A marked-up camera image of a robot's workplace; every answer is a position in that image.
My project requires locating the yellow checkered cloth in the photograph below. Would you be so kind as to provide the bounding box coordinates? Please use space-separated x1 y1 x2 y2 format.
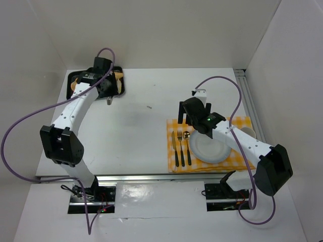
167 119 246 173

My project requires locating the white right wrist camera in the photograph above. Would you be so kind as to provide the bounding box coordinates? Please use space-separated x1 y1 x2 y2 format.
192 88 207 106

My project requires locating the white blue-rimmed plate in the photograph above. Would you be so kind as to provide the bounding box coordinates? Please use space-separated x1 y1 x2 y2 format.
189 131 231 164

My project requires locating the gold spoon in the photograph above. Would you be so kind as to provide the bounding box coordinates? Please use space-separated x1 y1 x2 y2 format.
183 131 192 166

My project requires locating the aluminium rail front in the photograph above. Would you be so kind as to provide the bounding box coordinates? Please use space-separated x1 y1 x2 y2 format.
97 173 226 183

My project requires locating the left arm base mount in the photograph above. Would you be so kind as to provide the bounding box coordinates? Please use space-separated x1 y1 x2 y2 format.
61 185 116 214

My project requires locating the orange bundt cake bread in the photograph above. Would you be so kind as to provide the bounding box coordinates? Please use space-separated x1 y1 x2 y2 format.
70 78 78 93

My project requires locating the gold table knife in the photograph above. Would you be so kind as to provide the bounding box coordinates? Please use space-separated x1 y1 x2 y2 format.
172 131 179 167

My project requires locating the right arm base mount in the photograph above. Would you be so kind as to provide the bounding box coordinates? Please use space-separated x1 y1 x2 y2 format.
201 184 250 212

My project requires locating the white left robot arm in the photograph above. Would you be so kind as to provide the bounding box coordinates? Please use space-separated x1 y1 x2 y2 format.
40 57 121 199

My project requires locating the long baguette bread roll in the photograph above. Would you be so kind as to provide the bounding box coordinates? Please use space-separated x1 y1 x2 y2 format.
117 79 122 95

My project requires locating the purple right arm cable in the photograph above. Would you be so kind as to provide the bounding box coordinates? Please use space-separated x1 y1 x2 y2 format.
193 76 276 225

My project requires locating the gold fork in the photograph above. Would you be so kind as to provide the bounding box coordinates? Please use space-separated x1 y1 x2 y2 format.
177 131 185 167

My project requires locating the black serving tray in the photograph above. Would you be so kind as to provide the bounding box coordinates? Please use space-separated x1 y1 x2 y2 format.
66 66 125 100

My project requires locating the striped triangular bread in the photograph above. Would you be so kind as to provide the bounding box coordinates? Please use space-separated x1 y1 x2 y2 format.
114 72 124 80

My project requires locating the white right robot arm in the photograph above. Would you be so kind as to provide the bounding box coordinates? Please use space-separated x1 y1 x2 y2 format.
178 97 293 196

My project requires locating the aluminium rail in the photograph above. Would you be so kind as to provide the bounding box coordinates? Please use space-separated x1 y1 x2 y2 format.
234 69 266 142
97 173 226 183

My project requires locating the white paper cup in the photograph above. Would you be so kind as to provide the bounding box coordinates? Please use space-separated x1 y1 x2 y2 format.
240 127 256 139

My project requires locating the aluminium rail right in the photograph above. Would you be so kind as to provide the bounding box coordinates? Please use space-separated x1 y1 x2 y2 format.
234 69 266 142

